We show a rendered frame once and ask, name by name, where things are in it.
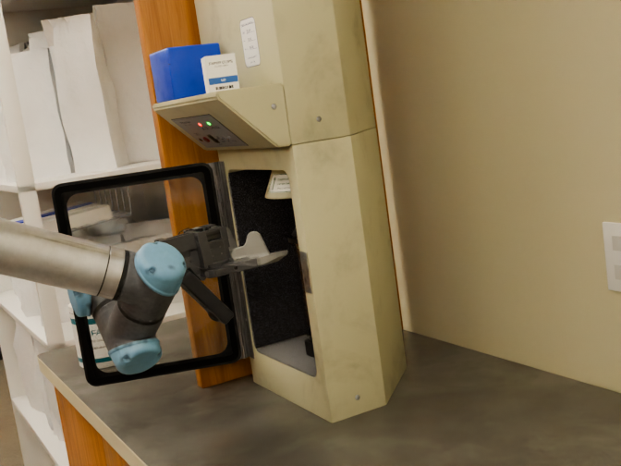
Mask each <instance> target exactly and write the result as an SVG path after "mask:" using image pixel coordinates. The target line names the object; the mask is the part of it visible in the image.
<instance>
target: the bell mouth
mask: <svg viewBox="0 0 621 466"><path fill-rule="evenodd" d="M265 198H266V199H292V197H291V190H290V184H289V179H288V176H287V174H286V171H284V170H272V173H271V176H270V179H269V183H268V187H267V190H266V193H265Z"/></svg>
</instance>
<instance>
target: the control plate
mask: <svg viewBox="0 0 621 466"><path fill-rule="evenodd" d="M171 120H172V121H173V122H175V123H176V124H177V125H179V126H180V127H181V128H182V129H183V130H185V131H186V132H187V133H188V134H189V135H191V136H192V137H193V138H194V139H196V140H197V141H199V142H200V143H201V144H202V145H204V146H205V147H206V148H213V147H231V146H248V144H247V143H245V142H244V141H243V140H241V139H240V138H239V137H238V136H236V135H235V134H234V133H233V132H231V131H230V130H229V129H228V128H226V127H225V126H224V125H223V124H221V123H220V122H219V121H218V120H216V119H215V118H214V117H213V116H211V115H210V114H208V115H201V116H189V117H182V118H176V119H171ZM206 122H209V123H211V124H212V125H211V126H210V125H208V124H207V123H206ZM198 123H200V124H202V126H200V125H199V124H198ZM209 134H210V135H212V136H213V137H214V138H215V139H216V136H218V137H219V138H221V140H218V141H219V142H220V143H216V142H214V141H213V140H212V139H210V138H209V137H208V136H207V135H209ZM226 135H228V136H230V137H231V139H230V138H229V140H228V139H227V136H226ZM222 136H224V137H225V139H223V140H222V138H223V137H222ZM203 137H205V138H207V139H209V140H210V142H207V141H205V140H204V139H203ZM199 138H200V139H202V140H203V141H200V140H199Z"/></svg>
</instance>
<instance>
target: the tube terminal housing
mask: <svg viewBox="0 0 621 466"><path fill-rule="evenodd" d="M194 3H195V8H196V15H197V21H198V27H199V33H200V38H201V44H205V43H219V46H220V53H221V55H223V54H231V53H235V58H236V64H237V75H238V81H239V88H248V87H255V86H262V85H269V84H276V83H281V85H283V90H284V96H285V103H286V115H287V122H288V128H289V135H290V140H291V144H289V146H286V147H280V148H261V149H239V150H217V152H218V157H219V161H224V163H225V174H226V180H227V187H228V192H229V199H230V204H231V210H232V216H233V222H234V229H235V234H236V240H237V231H236V225H235V218H234V213H233V207H232V201H231V195H230V189H229V183H228V173H232V172H237V171H242V170H284V171H286V174H287V176H288V179H289V184H290V190H291V197H292V203H293V210H294V216H295V222H296V229H297V235H298V247H299V251H304V252H306V253H307V260H308V267H309V273H310V285H311V292H312V294H310V293H308V292H306V291H305V292H306V299H307V305H308V312H309V318H310V331H311V336H312V343H313V349H314V356H315V362H316V369H317V374H316V377H312V376H310V375H307V374H304V373H302V372H301V371H298V370H296V369H294V368H292V367H290V366H287V365H285V364H283V363H281V362H278V361H276V360H274V359H272V358H269V357H267V356H265V355H263V354H261V353H259V352H258V351H257V350H256V348H255V346H254V343H253V337H252V331H251V325H250V334H251V340H252V347H253V352H254V359H253V358H251V357H250V364H251V370H252V375H253V382H255V383H256V384H258V385H260V386H263V387H265V388H267V389H269V390H271V391H272V392H274V393H275V394H277V395H279V396H281V397H283V398H285V399H287V400H289V401H291V402H293V403H295V404H297V405H299V406H300V407H302V408H304V409H305V410H307V411H310V412H312V413H314V414H316V415H318V416H320V417H321V418H323V419H325V420H326V421H328V422H330V423H335V422H338V421H341V420H344V419H346V418H349V417H352V416H355V415H358V414H361V413H363V412H366V411H371V410H374V409H377V408H379V407H382V406H384V405H386V404H387V402H388V400H389V399H390V398H391V396H392V394H393V392H394V390H395V389H396V386H397V384H398V382H399V380H400V378H401V377H402V375H403V373H404V372H405V370H406V368H407V363H406V355H405V348H404V341H403V334H402V326H401V319H400V312H399V305H398V297H397V290H396V277H395V269H394V262H393V254H392V248H391V240H390V233H389V226H388V219H387V212H386V204H385V197H384V184H383V176H382V169H381V161H380V155H379V147H378V140H377V132H376V127H375V119H374V112H373V104H372V98H371V84H370V76H369V69H368V62H367V55H366V47H365V40H364V33H363V26H362V18H361V11H360V4H359V0H194ZM252 16H254V19H255V26H256V32H257V38H258V45H259V51H260V58H261V65H259V66H256V67H249V68H246V65H245V58H244V52H243V45H242V40H241V33H240V27H239V21H240V20H242V19H244V18H249V17H252ZM237 246H238V242H237ZM241 275H242V281H243V288H244V293H245V300H246V305H247V311H248V317H249V323H250V314H249V308H248V302H247V296H246V290H245V284H244V278H243V272H242V271H241Z"/></svg>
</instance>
